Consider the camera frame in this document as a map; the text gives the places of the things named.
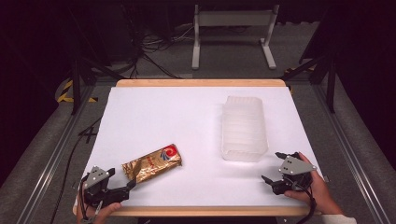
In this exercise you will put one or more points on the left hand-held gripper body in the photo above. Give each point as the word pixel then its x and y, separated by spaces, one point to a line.
pixel 97 178

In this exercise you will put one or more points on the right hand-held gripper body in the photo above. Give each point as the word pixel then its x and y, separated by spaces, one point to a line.
pixel 294 168

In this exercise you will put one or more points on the white table mat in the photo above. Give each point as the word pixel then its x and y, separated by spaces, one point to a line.
pixel 186 124

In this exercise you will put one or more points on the person's left hand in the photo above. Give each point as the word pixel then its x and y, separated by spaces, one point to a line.
pixel 99 214

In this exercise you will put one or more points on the yellow black hazard tape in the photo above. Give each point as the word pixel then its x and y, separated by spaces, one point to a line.
pixel 67 93

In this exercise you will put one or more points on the aluminium rail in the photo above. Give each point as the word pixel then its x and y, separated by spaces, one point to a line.
pixel 345 149
pixel 49 155

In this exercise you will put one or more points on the gold foil snack packet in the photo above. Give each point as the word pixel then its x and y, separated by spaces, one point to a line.
pixel 152 163

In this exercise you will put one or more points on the person's right hand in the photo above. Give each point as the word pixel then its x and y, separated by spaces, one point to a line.
pixel 320 193

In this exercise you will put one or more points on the translucent plastic container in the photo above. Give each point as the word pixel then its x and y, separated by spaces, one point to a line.
pixel 244 130

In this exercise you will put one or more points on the white metal stand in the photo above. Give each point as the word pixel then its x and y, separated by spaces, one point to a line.
pixel 233 18

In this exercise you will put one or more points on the black tripod stand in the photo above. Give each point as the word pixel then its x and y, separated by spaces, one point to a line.
pixel 81 71
pixel 323 70

